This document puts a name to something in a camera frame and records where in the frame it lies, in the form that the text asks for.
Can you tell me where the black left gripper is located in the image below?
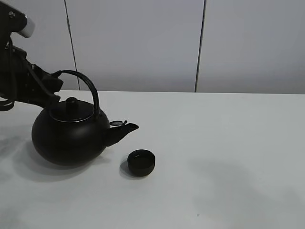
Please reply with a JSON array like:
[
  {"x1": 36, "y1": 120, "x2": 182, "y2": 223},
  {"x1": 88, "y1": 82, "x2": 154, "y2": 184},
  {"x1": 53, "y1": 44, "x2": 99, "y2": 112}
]
[{"x1": 0, "y1": 44, "x2": 63, "y2": 109}]

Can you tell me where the black round teapot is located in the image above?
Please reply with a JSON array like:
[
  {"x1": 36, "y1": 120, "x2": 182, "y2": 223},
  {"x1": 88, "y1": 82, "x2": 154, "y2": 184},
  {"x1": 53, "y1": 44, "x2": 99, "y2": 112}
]
[{"x1": 31, "y1": 70, "x2": 139, "y2": 167}]

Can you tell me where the small black teacup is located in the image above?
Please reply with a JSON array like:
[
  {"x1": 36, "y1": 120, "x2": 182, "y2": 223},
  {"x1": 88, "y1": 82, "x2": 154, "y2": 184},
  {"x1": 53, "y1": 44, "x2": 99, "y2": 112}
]
[{"x1": 127, "y1": 149, "x2": 155, "y2": 177}]

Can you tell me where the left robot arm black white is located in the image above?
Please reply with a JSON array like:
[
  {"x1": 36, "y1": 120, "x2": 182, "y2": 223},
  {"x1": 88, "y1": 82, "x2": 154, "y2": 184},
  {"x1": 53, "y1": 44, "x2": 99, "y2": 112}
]
[{"x1": 0, "y1": 2, "x2": 63, "y2": 111}]

